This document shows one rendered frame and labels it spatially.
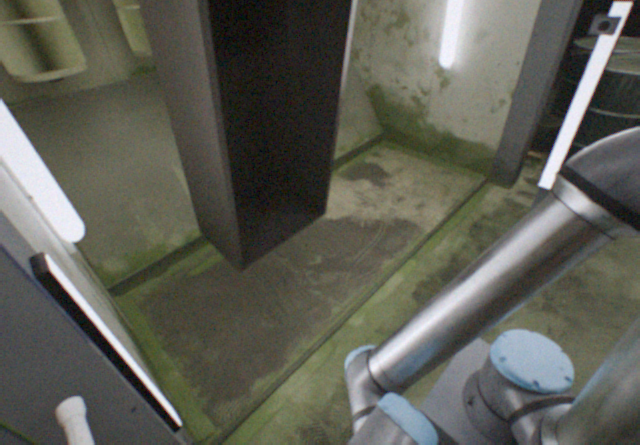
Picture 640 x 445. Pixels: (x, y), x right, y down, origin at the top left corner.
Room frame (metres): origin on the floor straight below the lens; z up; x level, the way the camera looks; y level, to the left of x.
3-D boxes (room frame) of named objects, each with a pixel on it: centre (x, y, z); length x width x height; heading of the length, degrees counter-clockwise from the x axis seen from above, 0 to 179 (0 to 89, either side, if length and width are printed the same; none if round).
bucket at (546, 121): (2.82, -2.21, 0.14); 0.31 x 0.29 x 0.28; 132
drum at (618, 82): (2.37, -2.38, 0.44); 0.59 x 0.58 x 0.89; 147
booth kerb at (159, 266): (2.20, 0.29, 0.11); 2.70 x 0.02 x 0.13; 132
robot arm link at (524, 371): (0.34, -0.44, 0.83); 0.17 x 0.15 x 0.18; 2
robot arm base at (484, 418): (0.35, -0.44, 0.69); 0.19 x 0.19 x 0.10
